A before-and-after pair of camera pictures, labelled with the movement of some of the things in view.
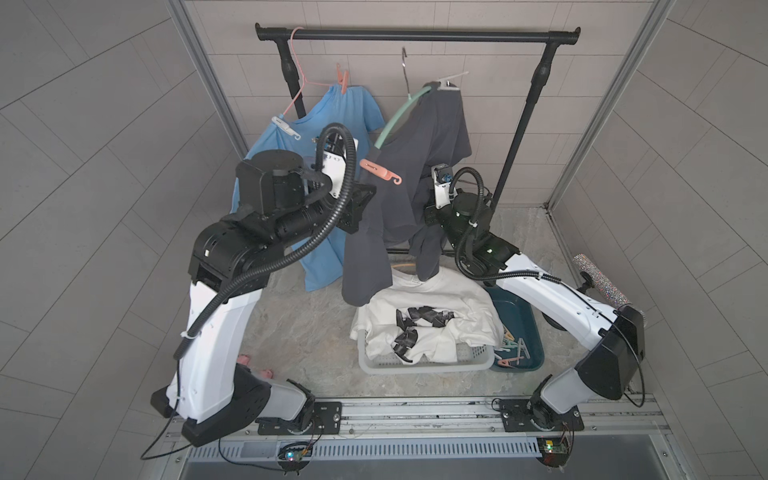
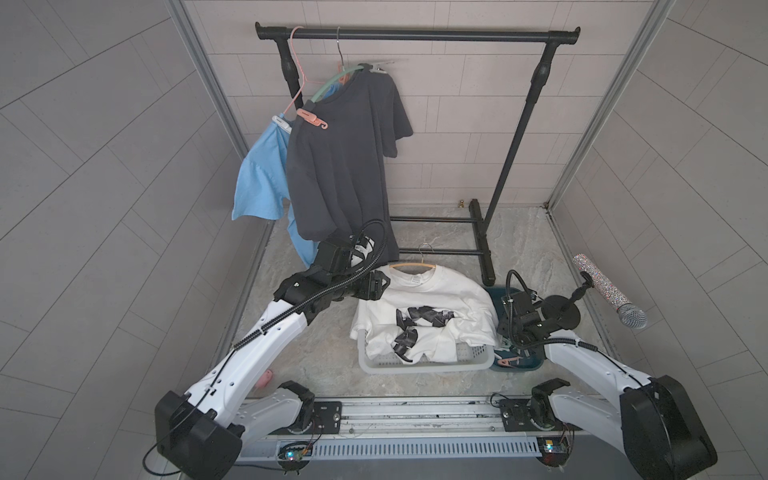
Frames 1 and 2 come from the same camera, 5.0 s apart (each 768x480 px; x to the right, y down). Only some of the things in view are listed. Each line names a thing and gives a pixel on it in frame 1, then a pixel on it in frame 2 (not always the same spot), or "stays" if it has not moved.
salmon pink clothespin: x=380 y=171 → x=311 y=118
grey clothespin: x=442 y=88 → x=377 y=68
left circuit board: x=295 y=456 stays
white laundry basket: x=474 y=359 stays
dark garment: x=398 y=220 → x=336 y=162
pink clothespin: x=343 y=78 stays
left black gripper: x=345 y=222 → x=375 y=291
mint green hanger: x=403 y=106 → x=343 y=73
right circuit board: x=553 y=451 stays
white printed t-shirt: x=429 y=321 stays
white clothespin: x=286 y=127 stays
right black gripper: x=433 y=215 → x=504 y=319
